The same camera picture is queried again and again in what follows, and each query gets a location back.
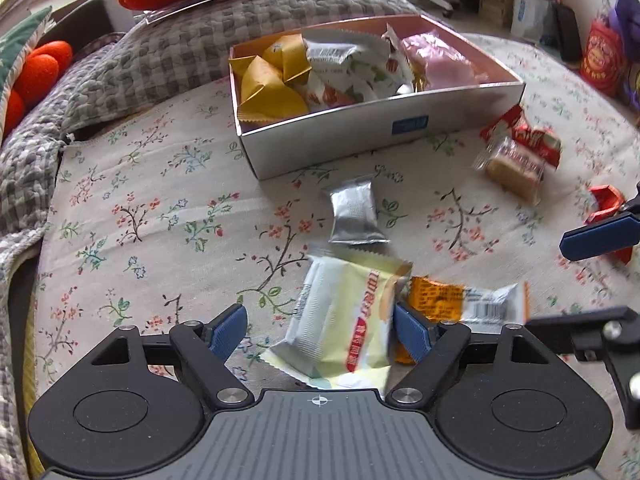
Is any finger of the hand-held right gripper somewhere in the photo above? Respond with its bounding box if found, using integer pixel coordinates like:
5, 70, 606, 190
559, 209, 640, 263
524, 306, 640, 432

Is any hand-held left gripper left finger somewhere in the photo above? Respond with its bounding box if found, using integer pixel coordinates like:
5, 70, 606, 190
90, 302, 254, 407

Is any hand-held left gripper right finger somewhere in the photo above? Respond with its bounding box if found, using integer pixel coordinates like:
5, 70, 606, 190
387, 304, 552, 407

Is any cream snack packet red label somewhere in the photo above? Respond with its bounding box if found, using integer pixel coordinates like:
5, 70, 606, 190
259, 252, 414, 391

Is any pink and white cardboard box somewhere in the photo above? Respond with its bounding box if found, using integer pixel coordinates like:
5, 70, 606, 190
229, 14, 527, 181

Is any pink snack packet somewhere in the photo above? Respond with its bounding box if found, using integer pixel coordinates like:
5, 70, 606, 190
400, 32, 491, 92

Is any large yellow snack packet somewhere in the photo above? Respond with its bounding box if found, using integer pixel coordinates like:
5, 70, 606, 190
236, 55, 310, 124

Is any white floral snack packet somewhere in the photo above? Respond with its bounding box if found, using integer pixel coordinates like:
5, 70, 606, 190
306, 50, 416, 112

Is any white silver snack packet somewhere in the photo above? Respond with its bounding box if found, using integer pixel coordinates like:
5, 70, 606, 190
302, 30, 392, 70

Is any orange snack packet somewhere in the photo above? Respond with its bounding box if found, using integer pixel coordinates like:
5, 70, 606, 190
395, 276, 531, 365

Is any clear wrapped biscuit packet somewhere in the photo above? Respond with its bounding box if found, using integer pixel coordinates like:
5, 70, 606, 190
472, 136, 546, 206

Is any red and white candy packet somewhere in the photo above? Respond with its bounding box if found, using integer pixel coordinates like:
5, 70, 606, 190
515, 126, 564, 169
480, 105, 527, 144

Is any floral bed sheet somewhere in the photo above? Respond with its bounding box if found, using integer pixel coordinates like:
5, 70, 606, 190
27, 32, 640, 480

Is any silver foil snack packet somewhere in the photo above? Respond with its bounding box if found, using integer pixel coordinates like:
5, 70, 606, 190
320, 175, 391, 246

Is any red patterned gift bag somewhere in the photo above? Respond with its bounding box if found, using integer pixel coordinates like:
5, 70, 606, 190
579, 16, 629, 99

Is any black bag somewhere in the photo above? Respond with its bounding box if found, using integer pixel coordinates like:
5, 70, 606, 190
553, 2, 584, 64

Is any purple bag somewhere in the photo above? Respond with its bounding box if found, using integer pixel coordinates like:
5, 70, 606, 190
606, 0, 640, 127

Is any white and blue bag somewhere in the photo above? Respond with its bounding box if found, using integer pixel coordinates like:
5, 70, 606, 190
510, 0, 557, 44

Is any grey checked blanket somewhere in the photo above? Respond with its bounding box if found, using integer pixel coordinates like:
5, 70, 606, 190
0, 0, 437, 480

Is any small orange pumpkin cushion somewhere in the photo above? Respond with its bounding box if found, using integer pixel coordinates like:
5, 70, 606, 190
0, 40, 75, 137

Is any dark grey armchair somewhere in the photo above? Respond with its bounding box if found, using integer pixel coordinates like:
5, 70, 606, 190
44, 0, 132, 57

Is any green patterned pillow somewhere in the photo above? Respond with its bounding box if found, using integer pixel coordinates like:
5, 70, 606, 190
0, 6, 54, 92

